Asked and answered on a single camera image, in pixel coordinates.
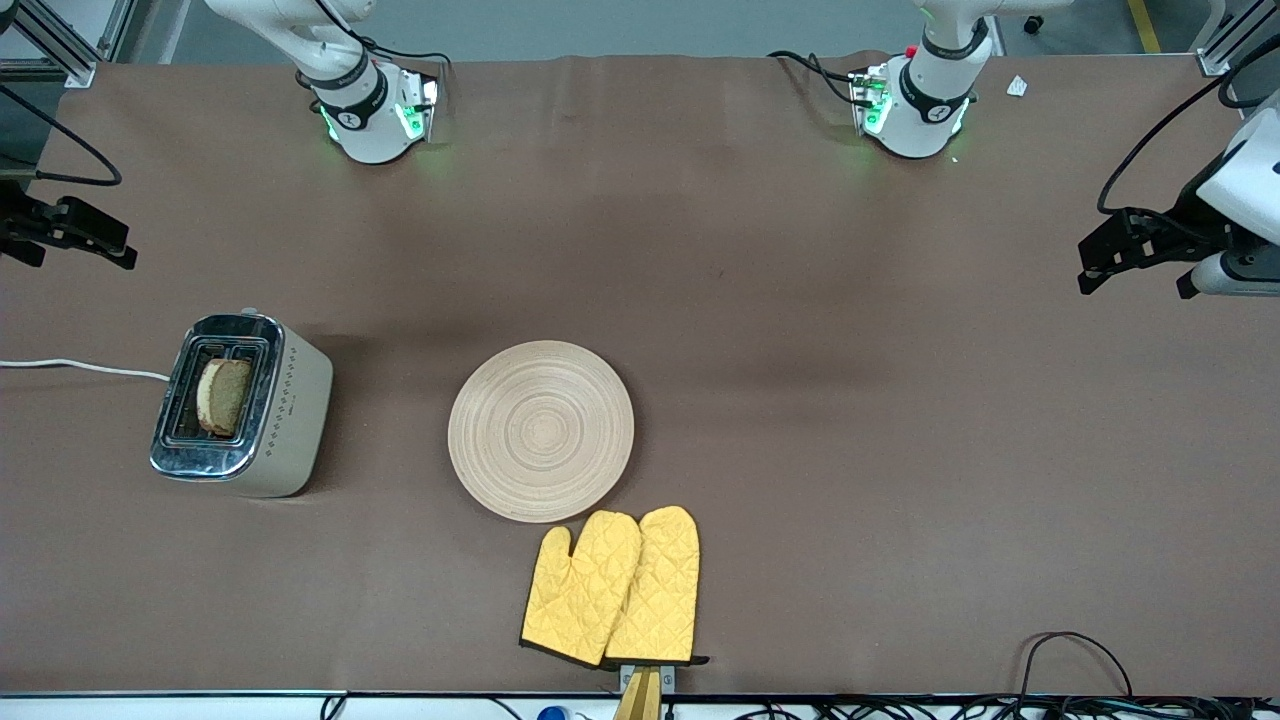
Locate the brown toast slice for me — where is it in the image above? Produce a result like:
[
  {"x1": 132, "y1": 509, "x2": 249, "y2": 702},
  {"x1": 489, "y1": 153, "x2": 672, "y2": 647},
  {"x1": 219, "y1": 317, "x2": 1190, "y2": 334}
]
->
[{"x1": 196, "y1": 358, "x2": 254, "y2": 438}]

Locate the round wooden plate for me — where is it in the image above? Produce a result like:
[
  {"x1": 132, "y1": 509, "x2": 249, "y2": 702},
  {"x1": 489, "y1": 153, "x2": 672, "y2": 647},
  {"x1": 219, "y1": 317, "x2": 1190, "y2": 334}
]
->
[{"x1": 448, "y1": 340, "x2": 636, "y2": 524}]

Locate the chrome and beige toaster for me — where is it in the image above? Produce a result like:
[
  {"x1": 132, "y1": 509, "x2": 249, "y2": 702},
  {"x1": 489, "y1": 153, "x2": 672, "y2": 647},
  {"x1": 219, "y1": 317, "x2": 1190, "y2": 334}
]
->
[{"x1": 150, "y1": 308, "x2": 334, "y2": 499}]

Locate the brown table cover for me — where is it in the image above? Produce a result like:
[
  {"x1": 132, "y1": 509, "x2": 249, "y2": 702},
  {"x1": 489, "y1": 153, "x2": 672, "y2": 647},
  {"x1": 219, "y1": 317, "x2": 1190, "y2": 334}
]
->
[{"x1": 0, "y1": 52, "x2": 1280, "y2": 696}]

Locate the yellow quilted oven mitt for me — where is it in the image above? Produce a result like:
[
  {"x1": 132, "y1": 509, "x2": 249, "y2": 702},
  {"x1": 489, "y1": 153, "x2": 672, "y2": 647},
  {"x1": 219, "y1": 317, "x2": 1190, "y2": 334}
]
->
[
  {"x1": 520, "y1": 510, "x2": 643, "y2": 668},
  {"x1": 604, "y1": 505, "x2": 711, "y2": 668}
]

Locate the yellow wooden stick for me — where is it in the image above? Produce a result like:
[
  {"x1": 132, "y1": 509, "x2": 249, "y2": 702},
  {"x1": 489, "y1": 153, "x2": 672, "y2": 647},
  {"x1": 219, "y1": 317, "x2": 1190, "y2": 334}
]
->
[{"x1": 614, "y1": 665, "x2": 677, "y2": 720}]

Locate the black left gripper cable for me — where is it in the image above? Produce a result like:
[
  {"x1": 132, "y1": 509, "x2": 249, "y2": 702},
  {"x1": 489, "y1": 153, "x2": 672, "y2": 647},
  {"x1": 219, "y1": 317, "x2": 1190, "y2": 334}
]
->
[{"x1": 1097, "y1": 38, "x2": 1280, "y2": 241}]

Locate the white toaster power cable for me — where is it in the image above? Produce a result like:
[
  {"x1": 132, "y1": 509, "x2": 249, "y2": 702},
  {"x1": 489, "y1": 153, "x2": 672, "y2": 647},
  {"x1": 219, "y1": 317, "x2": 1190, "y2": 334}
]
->
[{"x1": 0, "y1": 358, "x2": 171, "y2": 383}]

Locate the aluminium frame profile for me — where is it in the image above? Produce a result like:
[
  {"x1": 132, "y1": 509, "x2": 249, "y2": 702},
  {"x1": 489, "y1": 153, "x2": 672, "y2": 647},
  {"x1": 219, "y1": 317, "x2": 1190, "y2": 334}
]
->
[
  {"x1": 1195, "y1": 0, "x2": 1280, "y2": 77},
  {"x1": 0, "y1": 0, "x2": 136, "y2": 89}
]

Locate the black looped cable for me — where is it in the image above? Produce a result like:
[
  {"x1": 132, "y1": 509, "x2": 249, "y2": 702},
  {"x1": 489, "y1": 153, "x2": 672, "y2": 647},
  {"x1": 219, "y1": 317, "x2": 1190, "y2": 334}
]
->
[{"x1": 1018, "y1": 631, "x2": 1136, "y2": 701}]

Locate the black right arm base cable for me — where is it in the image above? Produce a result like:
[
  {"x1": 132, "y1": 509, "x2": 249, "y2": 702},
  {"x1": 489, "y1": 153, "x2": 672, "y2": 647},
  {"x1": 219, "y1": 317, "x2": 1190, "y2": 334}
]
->
[{"x1": 355, "y1": 35, "x2": 453, "y2": 76}]

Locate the black arm base cable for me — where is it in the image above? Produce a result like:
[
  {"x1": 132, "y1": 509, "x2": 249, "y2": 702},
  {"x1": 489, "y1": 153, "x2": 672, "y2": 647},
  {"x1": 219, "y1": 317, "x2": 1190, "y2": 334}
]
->
[
  {"x1": 355, "y1": 35, "x2": 453, "y2": 76},
  {"x1": 768, "y1": 50, "x2": 863, "y2": 109}
]

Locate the black left arm base cable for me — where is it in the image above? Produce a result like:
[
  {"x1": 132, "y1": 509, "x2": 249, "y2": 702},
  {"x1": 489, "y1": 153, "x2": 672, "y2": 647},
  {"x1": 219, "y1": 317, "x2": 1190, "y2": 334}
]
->
[{"x1": 768, "y1": 50, "x2": 863, "y2": 109}]

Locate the black cable bundle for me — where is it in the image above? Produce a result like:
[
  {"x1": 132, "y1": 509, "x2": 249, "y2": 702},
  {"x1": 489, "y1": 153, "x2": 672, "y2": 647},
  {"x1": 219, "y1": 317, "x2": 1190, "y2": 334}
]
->
[{"x1": 700, "y1": 695, "x2": 1280, "y2": 720}]

